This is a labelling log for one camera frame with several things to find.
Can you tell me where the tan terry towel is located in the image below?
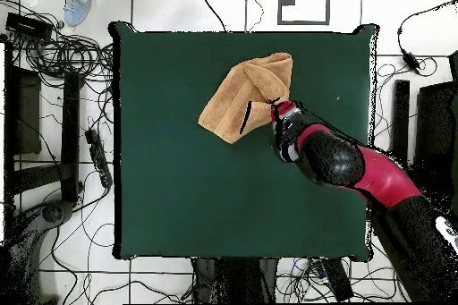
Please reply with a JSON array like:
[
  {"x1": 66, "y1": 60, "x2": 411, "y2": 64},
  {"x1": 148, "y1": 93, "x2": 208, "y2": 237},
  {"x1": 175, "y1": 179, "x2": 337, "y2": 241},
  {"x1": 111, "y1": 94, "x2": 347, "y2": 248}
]
[{"x1": 197, "y1": 51, "x2": 294, "y2": 145}]

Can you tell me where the dark green table cloth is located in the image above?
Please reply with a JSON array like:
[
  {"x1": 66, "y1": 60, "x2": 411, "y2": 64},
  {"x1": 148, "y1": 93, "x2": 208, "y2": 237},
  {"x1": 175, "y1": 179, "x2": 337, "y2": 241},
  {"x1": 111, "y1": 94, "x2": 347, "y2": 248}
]
[{"x1": 108, "y1": 21, "x2": 379, "y2": 262}]

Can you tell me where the black power adapter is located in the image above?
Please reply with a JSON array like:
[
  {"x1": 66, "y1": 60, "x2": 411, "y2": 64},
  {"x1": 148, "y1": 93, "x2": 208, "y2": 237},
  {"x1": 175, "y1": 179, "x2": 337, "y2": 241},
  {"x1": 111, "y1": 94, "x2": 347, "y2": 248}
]
[{"x1": 401, "y1": 50, "x2": 421, "y2": 75}]

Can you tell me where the black power strip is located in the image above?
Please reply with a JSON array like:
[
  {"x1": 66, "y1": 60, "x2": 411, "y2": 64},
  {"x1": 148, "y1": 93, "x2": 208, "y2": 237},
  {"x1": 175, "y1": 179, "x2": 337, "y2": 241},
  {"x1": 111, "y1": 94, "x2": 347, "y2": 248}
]
[
  {"x1": 84, "y1": 128, "x2": 114, "y2": 190},
  {"x1": 310, "y1": 258, "x2": 355, "y2": 302}
]

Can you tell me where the light blue shoe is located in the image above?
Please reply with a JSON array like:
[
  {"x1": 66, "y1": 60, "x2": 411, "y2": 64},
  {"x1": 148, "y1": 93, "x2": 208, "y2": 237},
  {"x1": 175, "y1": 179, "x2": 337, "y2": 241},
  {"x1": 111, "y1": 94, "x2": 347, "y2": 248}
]
[{"x1": 63, "y1": 0, "x2": 97, "y2": 28}]

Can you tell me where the grey stand base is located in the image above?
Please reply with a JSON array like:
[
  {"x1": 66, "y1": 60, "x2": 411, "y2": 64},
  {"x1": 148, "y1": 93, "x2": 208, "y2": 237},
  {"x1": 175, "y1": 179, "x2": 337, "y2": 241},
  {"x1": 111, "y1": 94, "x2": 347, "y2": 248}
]
[{"x1": 6, "y1": 199, "x2": 74, "y2": 304}]

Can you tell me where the black rectangular box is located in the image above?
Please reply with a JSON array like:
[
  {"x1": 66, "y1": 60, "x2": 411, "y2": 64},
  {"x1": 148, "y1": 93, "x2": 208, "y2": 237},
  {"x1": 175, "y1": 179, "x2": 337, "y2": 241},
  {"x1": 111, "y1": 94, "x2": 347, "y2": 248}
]
[{"x1": 4, "y1": 12, "x2": 55, "y2": 40}]

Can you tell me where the grey square floor frame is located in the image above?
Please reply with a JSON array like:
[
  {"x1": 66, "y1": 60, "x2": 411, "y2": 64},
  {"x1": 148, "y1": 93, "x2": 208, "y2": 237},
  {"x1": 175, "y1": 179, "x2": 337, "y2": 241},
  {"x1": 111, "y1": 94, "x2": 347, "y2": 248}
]
[{"x1": 276, "y1": 0, "x2": 331, "y2": 26}]

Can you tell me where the thin black cable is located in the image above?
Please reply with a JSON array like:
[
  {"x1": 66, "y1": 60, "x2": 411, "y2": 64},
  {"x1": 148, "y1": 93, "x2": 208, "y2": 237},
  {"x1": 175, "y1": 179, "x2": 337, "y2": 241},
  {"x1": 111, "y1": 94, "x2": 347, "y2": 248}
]
[{"x1": 248, "y1": 0, "x2": 265, "y2": 32}]

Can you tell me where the thick black cable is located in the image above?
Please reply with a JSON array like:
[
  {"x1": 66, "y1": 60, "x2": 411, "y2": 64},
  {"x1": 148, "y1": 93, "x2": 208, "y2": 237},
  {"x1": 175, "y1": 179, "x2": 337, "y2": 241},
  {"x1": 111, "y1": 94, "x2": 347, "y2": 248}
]
[{"x1": 190, "y1": 0, "x2": 229, "y2": 33}]

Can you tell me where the black adapter cable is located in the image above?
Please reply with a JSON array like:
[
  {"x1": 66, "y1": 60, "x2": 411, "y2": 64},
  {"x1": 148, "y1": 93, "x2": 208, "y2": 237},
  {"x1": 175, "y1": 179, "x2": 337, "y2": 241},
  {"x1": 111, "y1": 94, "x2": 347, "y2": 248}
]
[{"x1": 395, "y1": 0, "x2": 458, "y2": 55}]

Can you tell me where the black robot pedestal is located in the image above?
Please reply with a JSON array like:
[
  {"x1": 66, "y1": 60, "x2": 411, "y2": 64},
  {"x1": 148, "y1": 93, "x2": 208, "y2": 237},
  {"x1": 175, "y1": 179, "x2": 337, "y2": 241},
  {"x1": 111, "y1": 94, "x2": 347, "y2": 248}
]
[{"x1": 191, "y1": 257, "x2": 280, "y2": 304}]

